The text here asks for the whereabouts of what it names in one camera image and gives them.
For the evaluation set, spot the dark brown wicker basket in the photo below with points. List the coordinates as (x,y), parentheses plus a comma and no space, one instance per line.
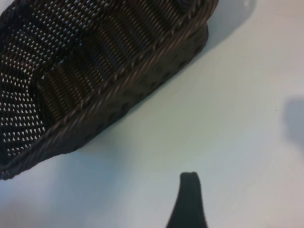
(147,78)

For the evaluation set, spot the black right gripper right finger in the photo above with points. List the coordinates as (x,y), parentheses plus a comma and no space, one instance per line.
(196,206)

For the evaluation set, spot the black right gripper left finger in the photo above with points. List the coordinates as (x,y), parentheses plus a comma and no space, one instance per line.
(180,206)

